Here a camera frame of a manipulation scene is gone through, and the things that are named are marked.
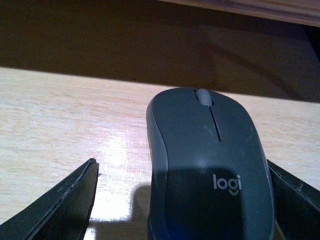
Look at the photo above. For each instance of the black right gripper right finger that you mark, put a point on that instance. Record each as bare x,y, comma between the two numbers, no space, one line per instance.
297,205

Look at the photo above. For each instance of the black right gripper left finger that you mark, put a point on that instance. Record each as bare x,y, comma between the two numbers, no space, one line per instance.
62,213

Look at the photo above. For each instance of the dark grey Logitech mouse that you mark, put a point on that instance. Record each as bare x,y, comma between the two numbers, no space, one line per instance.
210,178

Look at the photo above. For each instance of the pull-out keyboard tray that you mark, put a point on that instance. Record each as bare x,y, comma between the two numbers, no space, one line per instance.
76,77

